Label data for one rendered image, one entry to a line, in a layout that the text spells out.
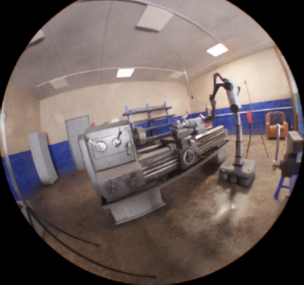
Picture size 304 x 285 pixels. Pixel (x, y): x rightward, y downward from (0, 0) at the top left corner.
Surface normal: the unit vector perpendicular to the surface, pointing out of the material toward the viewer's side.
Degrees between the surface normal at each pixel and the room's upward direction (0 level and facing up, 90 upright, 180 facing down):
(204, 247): 0
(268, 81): 90
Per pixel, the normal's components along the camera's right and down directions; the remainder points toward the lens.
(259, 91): -0.88, 0.22
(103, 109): 0.44, -0.01
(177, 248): -0.20, -0.98
